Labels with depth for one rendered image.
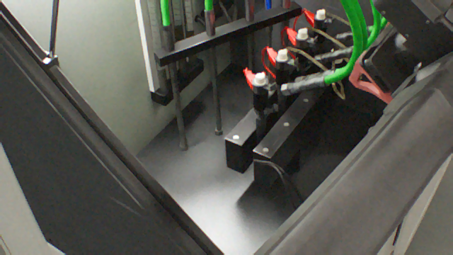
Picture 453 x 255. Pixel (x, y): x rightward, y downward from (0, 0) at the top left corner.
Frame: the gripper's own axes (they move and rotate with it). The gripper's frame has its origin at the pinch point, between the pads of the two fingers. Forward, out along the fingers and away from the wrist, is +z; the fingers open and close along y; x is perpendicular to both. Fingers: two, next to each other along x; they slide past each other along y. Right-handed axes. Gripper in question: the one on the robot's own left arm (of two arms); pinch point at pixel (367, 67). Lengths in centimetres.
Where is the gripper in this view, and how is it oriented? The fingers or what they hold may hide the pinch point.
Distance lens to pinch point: 71.6
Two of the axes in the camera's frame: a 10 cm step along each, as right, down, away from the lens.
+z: -3.4, 1.0, 9.3
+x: 6.9, 7.1, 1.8
